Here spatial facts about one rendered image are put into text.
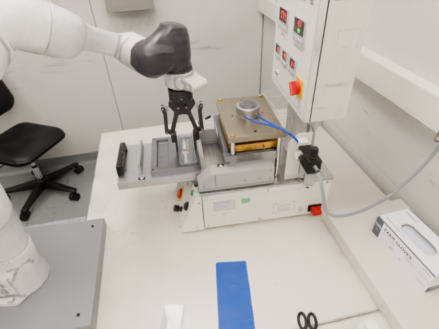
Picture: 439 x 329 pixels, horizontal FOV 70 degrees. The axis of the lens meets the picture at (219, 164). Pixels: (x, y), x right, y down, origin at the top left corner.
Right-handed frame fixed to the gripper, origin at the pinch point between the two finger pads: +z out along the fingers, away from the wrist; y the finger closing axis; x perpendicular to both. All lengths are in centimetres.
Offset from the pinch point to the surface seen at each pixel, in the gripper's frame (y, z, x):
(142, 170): 15.6, 5.7, 5.9
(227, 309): -6, 28, 47
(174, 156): 4.5, 3.5, 3.3
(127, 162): 21.2, 6.3, -0.1
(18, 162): 106, 57, -85
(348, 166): -70, 27, -8
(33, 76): 101, 23, -143
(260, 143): -23.9, -3.0, 10.2
